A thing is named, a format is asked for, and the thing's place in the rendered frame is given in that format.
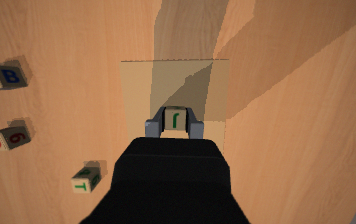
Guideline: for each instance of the beige letter block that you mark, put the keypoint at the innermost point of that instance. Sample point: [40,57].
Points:
[86,180]
[175,118]
[13,137]
[11,78]

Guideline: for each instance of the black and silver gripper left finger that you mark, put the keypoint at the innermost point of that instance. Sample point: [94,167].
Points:
[154,127]

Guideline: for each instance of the tan flat mat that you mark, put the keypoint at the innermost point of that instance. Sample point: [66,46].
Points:
[201,85]

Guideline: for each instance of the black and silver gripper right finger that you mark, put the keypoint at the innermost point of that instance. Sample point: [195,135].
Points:
[194,128]

